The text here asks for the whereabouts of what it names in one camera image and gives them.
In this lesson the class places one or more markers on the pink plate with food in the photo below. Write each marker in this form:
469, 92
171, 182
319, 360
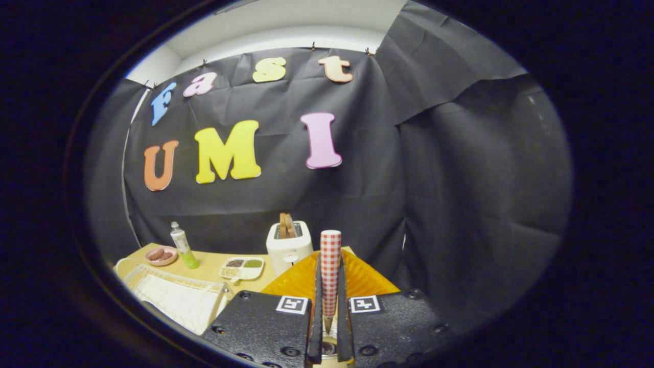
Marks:
161, 255

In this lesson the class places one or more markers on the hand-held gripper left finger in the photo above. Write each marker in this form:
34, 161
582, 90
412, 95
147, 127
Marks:
316, 327

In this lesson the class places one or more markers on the white divided food tray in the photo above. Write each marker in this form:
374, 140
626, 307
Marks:
242, 268

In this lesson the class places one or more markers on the white toaster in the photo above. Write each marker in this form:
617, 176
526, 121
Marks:
286, 250

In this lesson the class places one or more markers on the white drain tray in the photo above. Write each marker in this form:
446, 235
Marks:
179, 301

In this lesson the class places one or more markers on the brown toast slice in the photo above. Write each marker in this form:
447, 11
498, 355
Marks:
287, 225

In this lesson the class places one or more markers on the green liquid bottle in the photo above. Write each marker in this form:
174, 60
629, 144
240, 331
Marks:
183, 248

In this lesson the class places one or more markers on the black backdrop cloth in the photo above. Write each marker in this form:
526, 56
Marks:
460, 204

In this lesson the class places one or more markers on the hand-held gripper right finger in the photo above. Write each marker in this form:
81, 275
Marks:
342, 327

